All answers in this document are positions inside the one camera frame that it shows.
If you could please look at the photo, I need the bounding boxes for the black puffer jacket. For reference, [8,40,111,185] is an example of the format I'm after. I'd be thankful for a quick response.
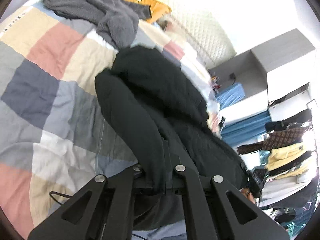
[95,46,247,231]

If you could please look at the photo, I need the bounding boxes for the hanging clothes rack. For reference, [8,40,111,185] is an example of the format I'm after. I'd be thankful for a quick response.
[236,100,319,238]

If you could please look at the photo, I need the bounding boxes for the person's right hand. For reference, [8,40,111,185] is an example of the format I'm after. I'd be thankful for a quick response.
[240,188,255,204]

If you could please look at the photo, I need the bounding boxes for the blue curtain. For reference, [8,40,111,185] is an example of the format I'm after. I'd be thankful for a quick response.
[221,111,271,147]

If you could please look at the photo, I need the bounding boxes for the blue towel covered chair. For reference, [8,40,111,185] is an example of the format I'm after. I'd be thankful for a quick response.
[216,82,245,110]

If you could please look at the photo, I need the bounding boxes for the patchwork pastel bed quilt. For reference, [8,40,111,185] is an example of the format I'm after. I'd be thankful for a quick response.
[0,0,223,240]

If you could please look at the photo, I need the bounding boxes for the grey white wardrobe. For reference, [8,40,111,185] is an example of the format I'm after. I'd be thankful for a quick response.
[209,29,317,125]

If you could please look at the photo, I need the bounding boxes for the bottles on shelf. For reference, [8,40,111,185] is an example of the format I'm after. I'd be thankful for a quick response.
[211,75,221,91]

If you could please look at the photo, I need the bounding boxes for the cream quilted headboard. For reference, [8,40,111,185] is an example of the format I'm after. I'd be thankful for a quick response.
[157,0,236,69]

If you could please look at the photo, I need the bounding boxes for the grey fleece garment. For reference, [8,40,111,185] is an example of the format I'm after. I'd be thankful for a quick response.
[43,0,151,49]

